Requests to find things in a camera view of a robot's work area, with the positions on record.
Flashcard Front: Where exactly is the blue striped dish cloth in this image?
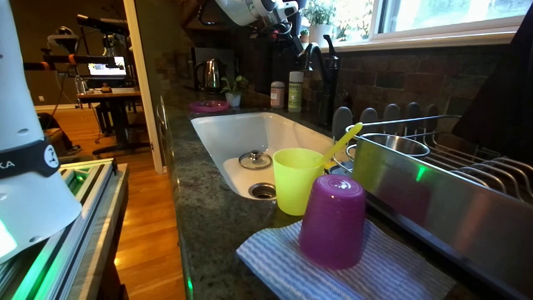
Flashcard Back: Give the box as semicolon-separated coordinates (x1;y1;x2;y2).
235;219;457;300

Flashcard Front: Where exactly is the camera on tripod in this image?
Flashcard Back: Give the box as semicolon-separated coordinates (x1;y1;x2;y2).
38;24;83;107

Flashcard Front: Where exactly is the round-leaf houseplant in white pot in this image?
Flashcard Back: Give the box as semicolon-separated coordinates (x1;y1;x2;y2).
220;74;250;110

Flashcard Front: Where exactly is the lime green plastic cup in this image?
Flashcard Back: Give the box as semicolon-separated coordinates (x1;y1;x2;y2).
272;147;327;217

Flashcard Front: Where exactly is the green label soap bottle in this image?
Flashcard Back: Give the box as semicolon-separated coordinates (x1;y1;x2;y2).
287;70;305;115

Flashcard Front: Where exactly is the metal robot stand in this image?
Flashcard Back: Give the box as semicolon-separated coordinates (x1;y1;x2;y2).
0;157;130;300

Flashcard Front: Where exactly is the purple plastic bowl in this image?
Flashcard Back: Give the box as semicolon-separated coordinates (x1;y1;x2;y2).
188;99;232;117

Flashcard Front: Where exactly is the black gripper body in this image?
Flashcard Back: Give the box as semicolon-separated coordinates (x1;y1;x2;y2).
272;20;307;57

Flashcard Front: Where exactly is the wooden desk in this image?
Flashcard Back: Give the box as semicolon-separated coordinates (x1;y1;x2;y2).
77;87;145;150

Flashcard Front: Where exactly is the white door frame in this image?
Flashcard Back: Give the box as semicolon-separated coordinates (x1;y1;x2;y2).
122;0;167;174

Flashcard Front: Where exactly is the windowsill plant in white pot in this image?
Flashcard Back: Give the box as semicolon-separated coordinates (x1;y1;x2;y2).
302;0;338;47

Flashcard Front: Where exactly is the dark kitchen faucet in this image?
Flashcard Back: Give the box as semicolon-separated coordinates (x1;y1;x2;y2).
302;34;342;129

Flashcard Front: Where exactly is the purple plastic cup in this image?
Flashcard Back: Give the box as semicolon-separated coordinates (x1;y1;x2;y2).
298;174;368;272

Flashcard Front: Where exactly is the white window frame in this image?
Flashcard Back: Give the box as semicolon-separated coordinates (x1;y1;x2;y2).
332;0;533;55

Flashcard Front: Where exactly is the white ceramic sink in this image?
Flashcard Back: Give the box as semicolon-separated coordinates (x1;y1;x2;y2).
190;110;348;204

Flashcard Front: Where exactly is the computer monitor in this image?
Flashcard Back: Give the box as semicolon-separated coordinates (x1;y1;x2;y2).
87;55;128;80

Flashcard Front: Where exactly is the metal sink drain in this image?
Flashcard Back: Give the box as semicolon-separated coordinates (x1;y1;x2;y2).
247;182;278;202

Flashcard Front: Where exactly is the steel kettle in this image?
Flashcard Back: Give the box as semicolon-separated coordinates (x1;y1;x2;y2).
193;57;225;94

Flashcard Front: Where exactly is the metal dish rack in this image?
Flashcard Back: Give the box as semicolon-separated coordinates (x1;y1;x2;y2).
332;100;533;300

